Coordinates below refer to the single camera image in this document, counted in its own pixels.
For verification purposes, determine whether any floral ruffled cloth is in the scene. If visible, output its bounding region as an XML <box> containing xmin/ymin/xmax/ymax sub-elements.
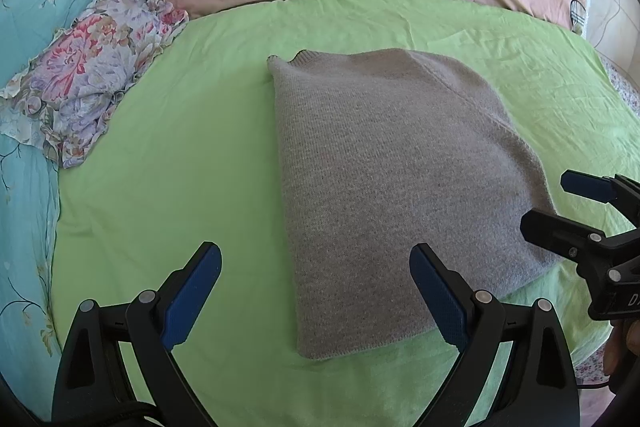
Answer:
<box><xmin>0</xmin><ymin>0</ymin><xmax>190</xmax><ymax>170</ymax></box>

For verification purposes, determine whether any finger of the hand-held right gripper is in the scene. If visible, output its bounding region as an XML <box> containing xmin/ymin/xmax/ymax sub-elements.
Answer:
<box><xmin>560</xmin><ymin>171</ymin><xmax>640</xmax><ymax>228</ymax></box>
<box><xmin>520</xmin><ymin>209</ymin><xmax>640</xmax><ymax>280</ymax></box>

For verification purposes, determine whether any grey knitted sweater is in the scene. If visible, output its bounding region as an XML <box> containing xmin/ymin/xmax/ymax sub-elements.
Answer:
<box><xmin>266</xmin><ymin>48</ymin><xmax>563</xmax><ymax>362</ymax></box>

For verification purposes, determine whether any green bed sheet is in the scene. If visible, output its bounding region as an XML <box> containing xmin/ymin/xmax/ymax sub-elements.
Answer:
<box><xmin>52</xmin><ymin>0</ymin><xmax>640</xmax><ymax>423</ymax></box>

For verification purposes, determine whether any white patterned mattress cover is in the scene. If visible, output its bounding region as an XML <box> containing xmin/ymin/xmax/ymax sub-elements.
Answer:
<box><xmin>597</xmin><ymin>54</ymin><xmax>640</xmax><ymax>128</ymax></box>

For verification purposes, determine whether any thin wall cable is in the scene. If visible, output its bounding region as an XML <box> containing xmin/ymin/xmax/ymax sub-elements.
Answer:
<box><xmin>595</xmin><ymin>0</ymin><xmax>623</xmax><ymax>48</ymax></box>

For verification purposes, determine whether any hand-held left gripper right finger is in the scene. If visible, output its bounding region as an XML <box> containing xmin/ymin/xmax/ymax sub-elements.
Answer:
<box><xmin>409</xmin><ymin>243</ymin><xmax>581</xmax><ymax>427</ymax></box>

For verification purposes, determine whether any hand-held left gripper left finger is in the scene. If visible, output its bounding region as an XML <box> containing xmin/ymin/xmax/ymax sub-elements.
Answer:
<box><xmin>52</xmin><ymin>241</ymin><xmax>222</xmax><ymax>423</ymax></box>

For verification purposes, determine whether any person's right hand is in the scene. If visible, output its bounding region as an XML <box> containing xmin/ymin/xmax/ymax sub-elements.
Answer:
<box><xmin>602</xmin><ymin>319</ymin><xmax>640</xmax><ymax>395</ymax></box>

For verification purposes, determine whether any light blue floral sheet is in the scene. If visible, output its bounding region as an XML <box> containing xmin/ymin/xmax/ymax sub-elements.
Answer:
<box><xmin>0</xmin><ymin>0</ymin><xmax>156</xmax><ymax>423</ymax></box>

